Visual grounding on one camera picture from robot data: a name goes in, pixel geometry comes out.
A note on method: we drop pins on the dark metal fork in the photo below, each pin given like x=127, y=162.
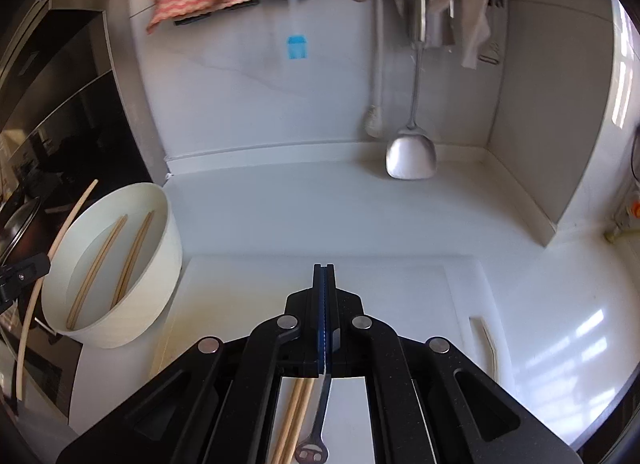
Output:
x=320, y=414

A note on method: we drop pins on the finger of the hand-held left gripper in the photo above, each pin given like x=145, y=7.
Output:
x=27, y=269

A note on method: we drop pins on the white bottle brush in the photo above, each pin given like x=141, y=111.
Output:
x=374, y=123

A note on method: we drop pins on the orange knob gas fitting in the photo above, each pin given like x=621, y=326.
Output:
x=635, y=210

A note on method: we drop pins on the blue silicone brush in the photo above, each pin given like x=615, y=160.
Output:
x=296, y=47

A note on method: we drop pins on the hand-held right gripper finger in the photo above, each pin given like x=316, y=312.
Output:
x=330, y=314
x=320, y=314

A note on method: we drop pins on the white cutting board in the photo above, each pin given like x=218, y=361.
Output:
x=400, y=294

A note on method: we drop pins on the white bowl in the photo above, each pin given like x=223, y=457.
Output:
x=150, y=284

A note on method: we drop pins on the metal peeler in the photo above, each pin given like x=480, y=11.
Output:
x=489, y=56

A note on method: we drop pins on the black glass kitchen appliance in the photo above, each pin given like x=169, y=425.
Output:
x=75, y=118

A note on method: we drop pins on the dark cooking pan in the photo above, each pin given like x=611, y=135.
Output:
x=20, y=224

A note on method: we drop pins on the metal spatula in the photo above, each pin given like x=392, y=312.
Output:
x=410, y=156

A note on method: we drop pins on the white towel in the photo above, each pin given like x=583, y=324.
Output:
x=472, y=18

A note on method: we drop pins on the wooden chopstick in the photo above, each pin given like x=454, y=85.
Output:
x=95, y=271
x=286, y=421
x=132, y=259
x=300, y=419
x=31, y=314

